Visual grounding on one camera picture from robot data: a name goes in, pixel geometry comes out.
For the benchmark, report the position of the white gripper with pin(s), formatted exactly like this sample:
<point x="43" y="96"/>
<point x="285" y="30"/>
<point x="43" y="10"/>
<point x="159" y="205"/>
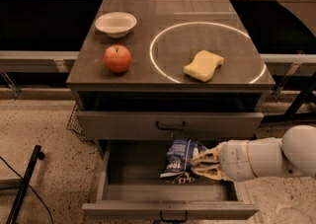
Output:
<point x="234" y="160"/>

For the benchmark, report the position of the yellow sponge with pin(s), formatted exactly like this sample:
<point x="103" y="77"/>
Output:
<point x="203" y="65"/>

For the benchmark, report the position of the white bowl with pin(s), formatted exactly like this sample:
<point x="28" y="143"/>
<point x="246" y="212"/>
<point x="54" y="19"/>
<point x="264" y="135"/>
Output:
<point x="115" y="24"/>

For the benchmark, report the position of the top drawer with handle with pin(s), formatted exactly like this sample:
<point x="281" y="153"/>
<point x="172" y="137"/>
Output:
<point x="160" y="125"/>

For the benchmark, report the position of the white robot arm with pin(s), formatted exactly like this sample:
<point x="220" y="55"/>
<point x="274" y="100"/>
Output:
<point x="293" y="155"/>

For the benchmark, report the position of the black stand leg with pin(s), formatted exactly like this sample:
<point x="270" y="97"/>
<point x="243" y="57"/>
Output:
<point x="22" y="189"/>

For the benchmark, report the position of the blue chip bag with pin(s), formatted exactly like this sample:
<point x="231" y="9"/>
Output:
<point x="178" y="161"/>

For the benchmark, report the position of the red apple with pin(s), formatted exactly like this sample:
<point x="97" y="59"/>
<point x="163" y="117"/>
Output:
<point x="117" y="58"/>

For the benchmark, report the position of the open middle drawer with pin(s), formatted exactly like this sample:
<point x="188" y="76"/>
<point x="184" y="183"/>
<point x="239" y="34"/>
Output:
<point x="130" y="187"/>

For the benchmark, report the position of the wire mesh basket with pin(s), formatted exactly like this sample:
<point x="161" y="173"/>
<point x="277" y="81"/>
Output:
<point x="74" y="127"/>

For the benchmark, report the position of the grey drawer cabinet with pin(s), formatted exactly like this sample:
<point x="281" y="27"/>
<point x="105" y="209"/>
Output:
<point x="166" y="38"/>

